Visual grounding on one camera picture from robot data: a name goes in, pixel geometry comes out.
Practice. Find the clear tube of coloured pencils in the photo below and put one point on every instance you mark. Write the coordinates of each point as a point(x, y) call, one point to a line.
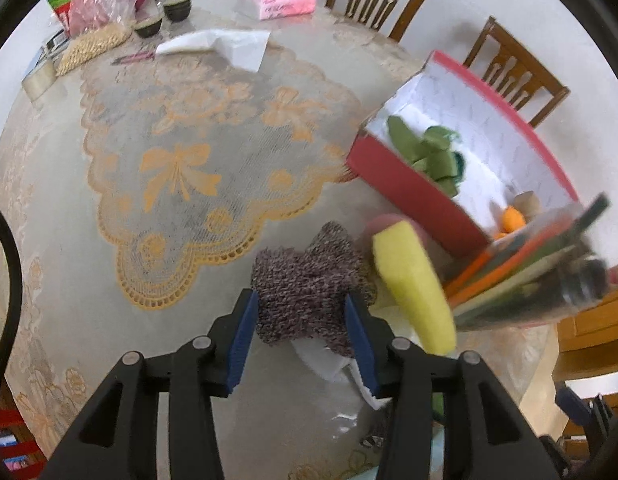
point(519, 280)

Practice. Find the clear tape roll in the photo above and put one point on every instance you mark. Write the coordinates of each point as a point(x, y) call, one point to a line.
point(39, 80)

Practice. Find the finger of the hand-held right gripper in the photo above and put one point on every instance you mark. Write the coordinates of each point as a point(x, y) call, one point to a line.
point(574, 402)

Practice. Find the red and green carton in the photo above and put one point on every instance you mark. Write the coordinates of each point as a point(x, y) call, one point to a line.
point(61, 7)

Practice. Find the white tissue paper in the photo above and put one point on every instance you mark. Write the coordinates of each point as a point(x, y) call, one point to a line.
point(224, 45)

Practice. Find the white mesh cloth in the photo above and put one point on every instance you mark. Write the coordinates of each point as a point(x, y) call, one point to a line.
point(324, 360)

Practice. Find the orange cloth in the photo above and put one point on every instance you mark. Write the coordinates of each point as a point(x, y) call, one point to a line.
point(513, 219)

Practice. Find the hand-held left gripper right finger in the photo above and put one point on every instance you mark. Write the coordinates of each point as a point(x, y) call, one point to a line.
point(361, 347)

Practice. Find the red plastic crate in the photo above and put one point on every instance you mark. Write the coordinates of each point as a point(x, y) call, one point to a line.
point(14, 440)

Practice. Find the bag of soybeans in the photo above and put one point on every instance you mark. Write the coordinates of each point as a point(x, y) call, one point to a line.
point(89, 50)

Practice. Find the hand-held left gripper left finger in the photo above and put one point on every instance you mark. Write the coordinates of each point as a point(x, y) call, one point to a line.
point(240, 342)

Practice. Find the pink scissors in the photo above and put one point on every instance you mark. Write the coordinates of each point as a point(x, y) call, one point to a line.
point(134, 57)

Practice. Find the yellow sponge block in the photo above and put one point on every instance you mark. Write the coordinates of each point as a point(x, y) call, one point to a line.
point(414, 290)

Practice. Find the purple knit cloth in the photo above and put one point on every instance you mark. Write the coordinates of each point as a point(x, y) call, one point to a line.
point(304, 295)

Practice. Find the red cardboard box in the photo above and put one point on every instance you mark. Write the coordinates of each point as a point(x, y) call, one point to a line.
point(404, 180)

